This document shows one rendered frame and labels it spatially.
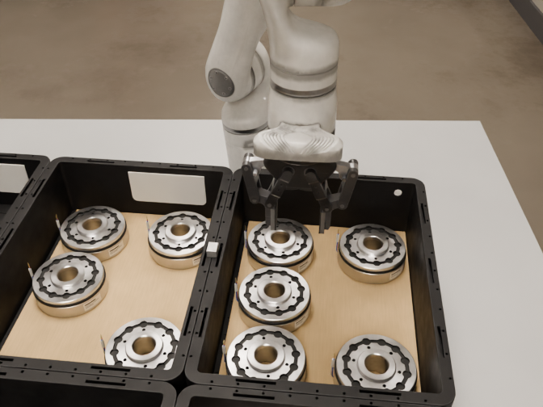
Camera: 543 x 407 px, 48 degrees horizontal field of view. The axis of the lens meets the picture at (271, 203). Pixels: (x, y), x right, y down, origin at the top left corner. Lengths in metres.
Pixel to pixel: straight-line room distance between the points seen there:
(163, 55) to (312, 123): 2.85
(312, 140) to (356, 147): 0.83
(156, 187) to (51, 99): 2.20
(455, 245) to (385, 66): 2.22
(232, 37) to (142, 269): 0.39
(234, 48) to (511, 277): 0.64
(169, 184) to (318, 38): 0.47
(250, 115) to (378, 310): 0.44
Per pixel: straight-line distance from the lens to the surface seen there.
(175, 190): 1.00
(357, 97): 3.04
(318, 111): 0.63
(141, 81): 3.21
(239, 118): 1.11
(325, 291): 0.91
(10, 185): 1.11
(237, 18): 0.98
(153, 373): 0.71
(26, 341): 0.91
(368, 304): 0.90
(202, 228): 0.96
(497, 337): 1.08
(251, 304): 0.85
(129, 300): 0.92
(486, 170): 1.43
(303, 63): 0.60
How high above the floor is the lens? 1.51
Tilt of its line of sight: 40 degrees down
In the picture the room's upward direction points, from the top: straight up
